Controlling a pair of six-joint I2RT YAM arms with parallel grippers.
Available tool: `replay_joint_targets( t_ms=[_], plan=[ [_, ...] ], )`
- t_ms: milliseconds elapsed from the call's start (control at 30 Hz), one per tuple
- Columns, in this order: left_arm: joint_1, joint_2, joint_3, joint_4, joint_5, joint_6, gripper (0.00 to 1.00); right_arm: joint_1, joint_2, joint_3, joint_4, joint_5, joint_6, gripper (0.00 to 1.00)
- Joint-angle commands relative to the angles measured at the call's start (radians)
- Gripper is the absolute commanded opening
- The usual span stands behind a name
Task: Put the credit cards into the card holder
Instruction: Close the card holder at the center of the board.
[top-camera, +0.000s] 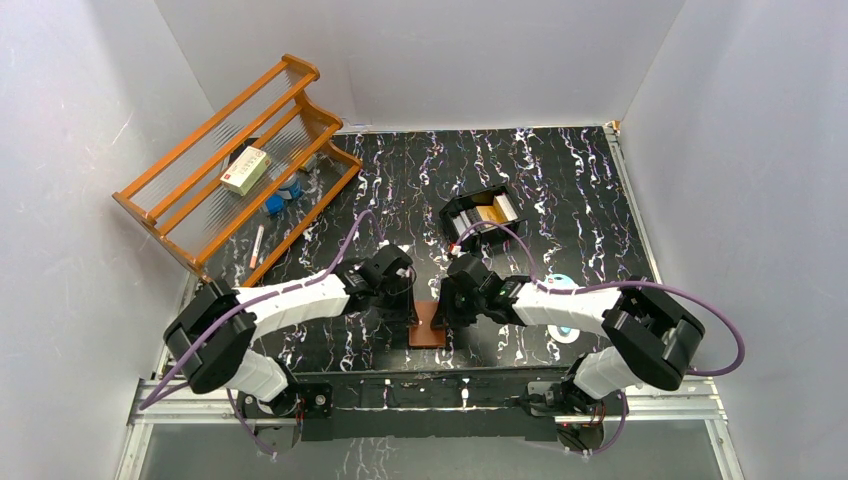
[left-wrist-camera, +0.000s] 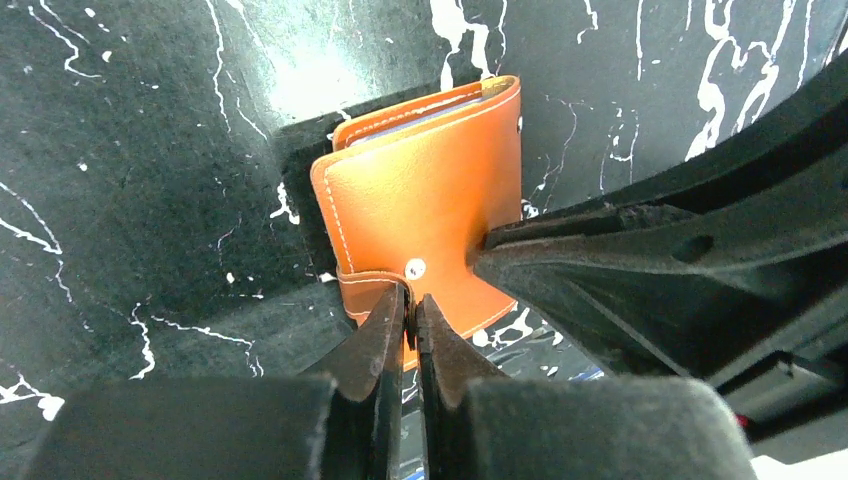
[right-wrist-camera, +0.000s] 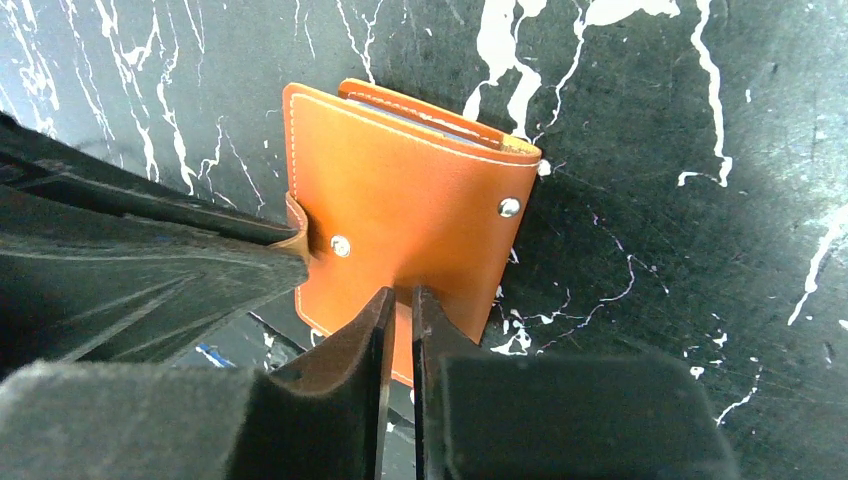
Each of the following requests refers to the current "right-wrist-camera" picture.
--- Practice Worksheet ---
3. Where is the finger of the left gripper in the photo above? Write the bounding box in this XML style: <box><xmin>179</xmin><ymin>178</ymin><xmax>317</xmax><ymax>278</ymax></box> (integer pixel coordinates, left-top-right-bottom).
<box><xmin>1</xmin><ymin>114</ymin><xmax>307</xmax><ymax>375</ymax></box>

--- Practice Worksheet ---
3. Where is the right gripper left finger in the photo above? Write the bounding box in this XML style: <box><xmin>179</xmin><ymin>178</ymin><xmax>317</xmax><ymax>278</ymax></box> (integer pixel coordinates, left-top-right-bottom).
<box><xmin>1</xmin><ymin>287</ymin><xmax>395</xmax><ymax>479</ymax></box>

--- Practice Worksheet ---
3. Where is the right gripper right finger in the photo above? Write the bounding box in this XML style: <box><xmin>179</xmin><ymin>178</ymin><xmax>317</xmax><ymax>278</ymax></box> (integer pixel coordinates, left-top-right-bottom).
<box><xmin>412</xmin><ymin>286</ymin><xmax>739</xmax><ymax>479</ymax></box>

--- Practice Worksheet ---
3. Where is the brown leather card holder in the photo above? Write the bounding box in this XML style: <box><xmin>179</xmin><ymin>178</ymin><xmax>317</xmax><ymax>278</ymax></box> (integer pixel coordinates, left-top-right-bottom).
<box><xmin>282</xmin><ymin>79</ymin><xmax>542</xmax><ymax>385</ymax></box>

